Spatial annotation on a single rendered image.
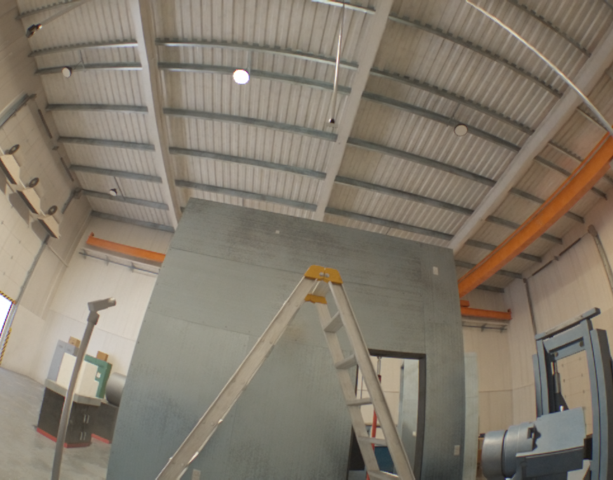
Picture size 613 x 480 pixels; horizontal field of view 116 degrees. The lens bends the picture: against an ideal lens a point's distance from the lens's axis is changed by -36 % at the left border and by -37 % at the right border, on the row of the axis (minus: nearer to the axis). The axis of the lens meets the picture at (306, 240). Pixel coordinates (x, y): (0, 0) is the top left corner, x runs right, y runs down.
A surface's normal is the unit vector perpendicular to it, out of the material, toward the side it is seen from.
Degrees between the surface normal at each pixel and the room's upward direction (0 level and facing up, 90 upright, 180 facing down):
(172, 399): 90
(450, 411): 90
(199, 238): 90
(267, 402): 90
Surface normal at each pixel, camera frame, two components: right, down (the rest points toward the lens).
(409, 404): -0.18, -0.57
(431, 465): 0.16, -0.54
